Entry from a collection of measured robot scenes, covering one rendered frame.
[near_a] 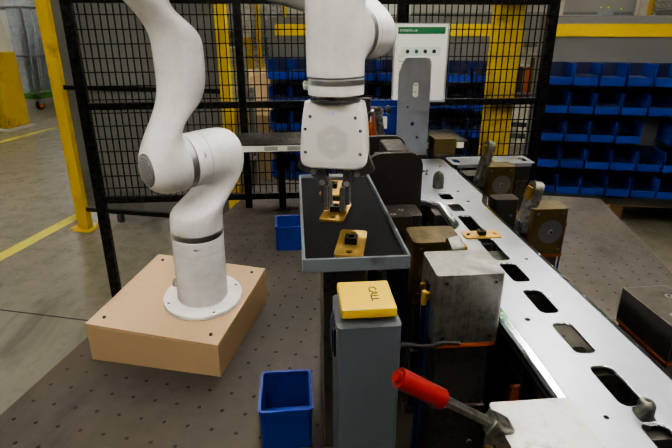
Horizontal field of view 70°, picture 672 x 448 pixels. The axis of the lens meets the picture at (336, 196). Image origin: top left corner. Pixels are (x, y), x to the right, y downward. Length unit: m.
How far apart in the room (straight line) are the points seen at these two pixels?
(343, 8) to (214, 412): 0.81
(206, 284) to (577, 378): 0.80
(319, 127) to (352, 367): 0.34
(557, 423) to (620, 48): 2.95
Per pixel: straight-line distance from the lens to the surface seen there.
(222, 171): 1.09
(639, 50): 3.42
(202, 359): 1.17
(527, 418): 0.58
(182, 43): 1.02
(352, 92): 0.69
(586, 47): 3.33
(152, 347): 1.21
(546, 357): 0.77
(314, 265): 0.61
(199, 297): 1.20
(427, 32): 2.03
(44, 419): 1.21
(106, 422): 1.15
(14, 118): 8.56
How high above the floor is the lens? 1.44
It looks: 19 degrees down
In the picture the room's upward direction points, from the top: straight up
